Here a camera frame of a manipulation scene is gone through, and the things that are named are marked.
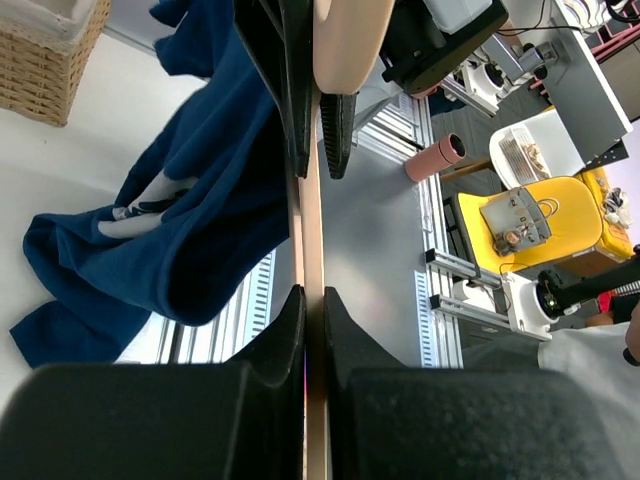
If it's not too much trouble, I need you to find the blue t shirt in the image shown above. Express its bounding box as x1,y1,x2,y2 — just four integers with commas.
10,1,288,368

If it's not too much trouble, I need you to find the pink cylinder cup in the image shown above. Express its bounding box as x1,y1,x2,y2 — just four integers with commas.
404,134,466,183

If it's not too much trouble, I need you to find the white desk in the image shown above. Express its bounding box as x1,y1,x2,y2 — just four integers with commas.
492,0,634,174

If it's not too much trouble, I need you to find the white tray with items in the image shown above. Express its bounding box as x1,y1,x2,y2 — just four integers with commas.
489,123,551,189

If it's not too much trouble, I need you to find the grey handbag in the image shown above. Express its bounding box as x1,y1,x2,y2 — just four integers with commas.
480,187,560,256

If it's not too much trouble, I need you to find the wicker basket with liner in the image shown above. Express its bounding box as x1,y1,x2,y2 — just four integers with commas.
1,1,111,127

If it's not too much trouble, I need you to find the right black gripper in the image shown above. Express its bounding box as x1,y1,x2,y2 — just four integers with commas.
233,0,508,179

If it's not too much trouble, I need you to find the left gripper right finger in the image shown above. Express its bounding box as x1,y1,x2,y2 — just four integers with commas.
324,289,639,479

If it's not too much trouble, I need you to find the wooden hanger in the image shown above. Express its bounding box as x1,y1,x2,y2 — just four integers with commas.
289,1,394,479

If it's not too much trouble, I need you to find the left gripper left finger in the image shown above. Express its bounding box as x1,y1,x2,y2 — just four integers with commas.
1,286,306,479

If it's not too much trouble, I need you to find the slotted cable duct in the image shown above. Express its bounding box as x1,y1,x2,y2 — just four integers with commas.
244,250,276,344

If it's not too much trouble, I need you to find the aluminium mounting rail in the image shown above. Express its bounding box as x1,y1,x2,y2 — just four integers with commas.
155,95,462,368

